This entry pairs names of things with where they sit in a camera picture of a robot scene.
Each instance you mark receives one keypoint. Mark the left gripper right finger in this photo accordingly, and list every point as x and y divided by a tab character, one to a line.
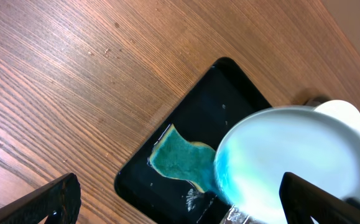
304	202

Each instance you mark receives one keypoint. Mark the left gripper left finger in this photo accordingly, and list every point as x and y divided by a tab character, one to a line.
56	202

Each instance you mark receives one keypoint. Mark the white plate bottom stained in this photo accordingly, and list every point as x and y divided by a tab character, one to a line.
255	154

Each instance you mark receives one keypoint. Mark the white plate stained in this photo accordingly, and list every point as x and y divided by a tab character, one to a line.
342	111
255	154

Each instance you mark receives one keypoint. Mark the green yellow sponge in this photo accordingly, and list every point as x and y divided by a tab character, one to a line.
174	157

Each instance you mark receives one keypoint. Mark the black rectangular water tray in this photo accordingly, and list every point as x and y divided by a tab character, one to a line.
220	99

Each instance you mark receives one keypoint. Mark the white plate top stained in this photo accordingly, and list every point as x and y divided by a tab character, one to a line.
342	111

